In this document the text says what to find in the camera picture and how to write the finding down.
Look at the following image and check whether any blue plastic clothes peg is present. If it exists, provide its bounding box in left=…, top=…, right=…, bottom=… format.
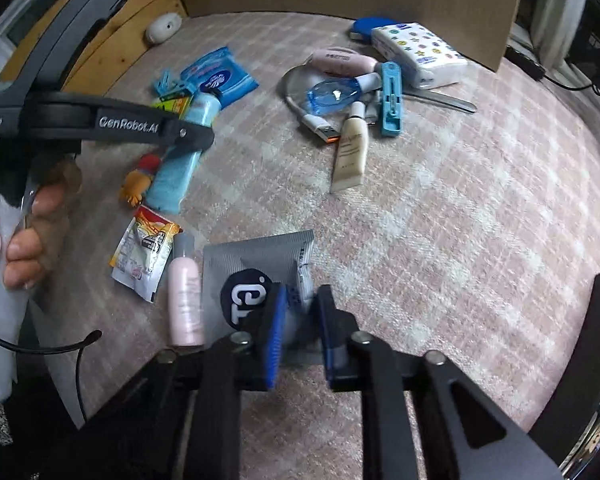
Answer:
left=154, top=70, right=195, bottom=101

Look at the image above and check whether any person's left hand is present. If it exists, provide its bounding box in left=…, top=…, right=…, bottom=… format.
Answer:
left=0, top=158, right=82, bottom=289

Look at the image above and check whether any white oval mouse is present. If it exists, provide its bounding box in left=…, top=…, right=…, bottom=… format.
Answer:
left=145, top=12, right=183, bottom=46

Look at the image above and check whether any blue round lid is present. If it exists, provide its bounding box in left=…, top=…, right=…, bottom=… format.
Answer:
left=349, top=16, right=396, bottom=44

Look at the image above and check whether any yellow white snack sachet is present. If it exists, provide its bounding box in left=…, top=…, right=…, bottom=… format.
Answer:
left=109, top=205, right=181, bottom=304

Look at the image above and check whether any white USB cable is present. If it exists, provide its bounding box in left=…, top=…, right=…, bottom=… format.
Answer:
left=281, top=63, right=342, bottom=146

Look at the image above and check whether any cream cosmetic tube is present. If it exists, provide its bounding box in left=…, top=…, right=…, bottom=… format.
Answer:
left=330, top=101, right=370, bottom=193

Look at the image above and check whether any white patterned tissue pack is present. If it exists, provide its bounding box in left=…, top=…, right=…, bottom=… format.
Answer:
left=372, top=23, right=468, bottom=90

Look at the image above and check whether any metal nail file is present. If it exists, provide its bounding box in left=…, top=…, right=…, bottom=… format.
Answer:
left=403, top=87, right=478, bottom=114

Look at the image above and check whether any light blue folded towel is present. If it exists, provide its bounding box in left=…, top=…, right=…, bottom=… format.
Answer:
left=145, top=89, right=222, bottom=214

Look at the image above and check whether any orange plush toy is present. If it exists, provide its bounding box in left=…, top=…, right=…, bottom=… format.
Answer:
left=119, top=153, right=161, bottom=207

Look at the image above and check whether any yellow green small packet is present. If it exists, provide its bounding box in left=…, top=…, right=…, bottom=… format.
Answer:
left=151, top=96, right=192, bottom=119

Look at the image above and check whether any black power strip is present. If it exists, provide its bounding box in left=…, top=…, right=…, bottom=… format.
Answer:
left=504, top=46, right=546, bottom=81

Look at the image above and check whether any pink oval case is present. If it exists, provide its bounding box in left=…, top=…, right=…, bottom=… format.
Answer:
left=306, top=47, right=378, bottom=77

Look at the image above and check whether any blue transparent spray bottle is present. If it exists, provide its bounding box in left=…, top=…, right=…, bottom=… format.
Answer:
left=306, top=73, right=382, bottom=116

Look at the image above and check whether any wooden board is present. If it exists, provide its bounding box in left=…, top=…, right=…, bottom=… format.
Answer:
left=0, top=0, right=188, bottom=98

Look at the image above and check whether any pink lotion bottle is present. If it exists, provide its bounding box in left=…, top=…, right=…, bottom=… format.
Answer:
left=168, top=232, right=204, bottom=347

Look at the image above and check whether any grey foil pouch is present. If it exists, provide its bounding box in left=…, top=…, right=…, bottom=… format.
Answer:
left=201, top=230, right=321, bottom=366

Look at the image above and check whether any blue wet wipes pack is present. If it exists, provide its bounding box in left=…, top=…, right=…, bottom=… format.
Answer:
left=180, top=47, right=259, bottom=108

